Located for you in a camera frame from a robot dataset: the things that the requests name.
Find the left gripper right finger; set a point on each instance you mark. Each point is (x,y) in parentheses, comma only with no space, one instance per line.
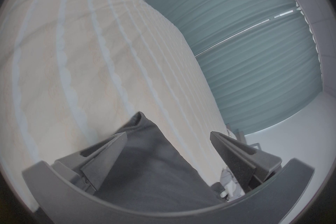
(236,162)

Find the pile of clothes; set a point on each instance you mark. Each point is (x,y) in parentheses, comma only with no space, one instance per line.
(231,186)

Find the black polo shirt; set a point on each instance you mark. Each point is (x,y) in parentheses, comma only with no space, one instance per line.
(157,165)

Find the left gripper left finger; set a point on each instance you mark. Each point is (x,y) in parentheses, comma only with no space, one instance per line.
(105,162)

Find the grey bedside table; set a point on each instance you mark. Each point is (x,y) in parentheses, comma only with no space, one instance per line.
(236,135)

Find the bed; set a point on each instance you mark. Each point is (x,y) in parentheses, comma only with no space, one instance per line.
(78,60)

